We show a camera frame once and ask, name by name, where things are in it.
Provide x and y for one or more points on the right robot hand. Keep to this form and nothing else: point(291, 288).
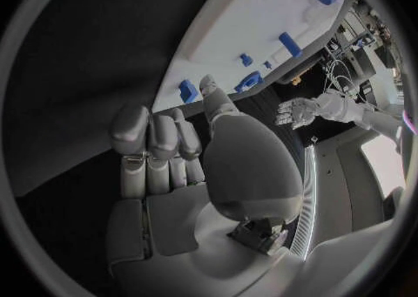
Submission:
point(248, 161)

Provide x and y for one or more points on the small blue peg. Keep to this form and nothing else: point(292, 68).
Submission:
point(267, 64)

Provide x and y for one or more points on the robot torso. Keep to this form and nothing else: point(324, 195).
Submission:
point(346, 187)

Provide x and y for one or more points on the glowing light bar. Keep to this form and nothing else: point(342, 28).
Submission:
point(411, 121)

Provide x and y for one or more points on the cluttered workshop desk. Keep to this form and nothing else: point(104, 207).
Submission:
point(362, 48)

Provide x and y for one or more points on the blue gear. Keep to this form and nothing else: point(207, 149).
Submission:
point(250, 81)

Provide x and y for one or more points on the blue block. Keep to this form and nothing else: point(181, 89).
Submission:
point(187, 90)

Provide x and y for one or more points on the white task board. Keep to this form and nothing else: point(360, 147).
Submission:
point(248, 20)

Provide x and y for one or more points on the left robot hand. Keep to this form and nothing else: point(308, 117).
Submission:
point(295, 114)

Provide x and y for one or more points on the blue long cylinder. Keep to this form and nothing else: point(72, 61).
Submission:
point(290, 44)

